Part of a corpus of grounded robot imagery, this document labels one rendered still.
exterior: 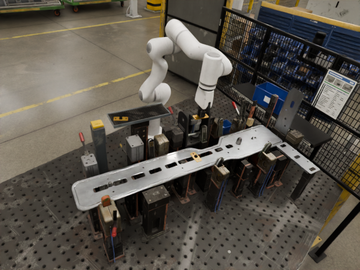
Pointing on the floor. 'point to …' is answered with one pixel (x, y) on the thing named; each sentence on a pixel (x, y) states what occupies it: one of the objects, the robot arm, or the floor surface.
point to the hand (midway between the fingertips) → (201, 112)
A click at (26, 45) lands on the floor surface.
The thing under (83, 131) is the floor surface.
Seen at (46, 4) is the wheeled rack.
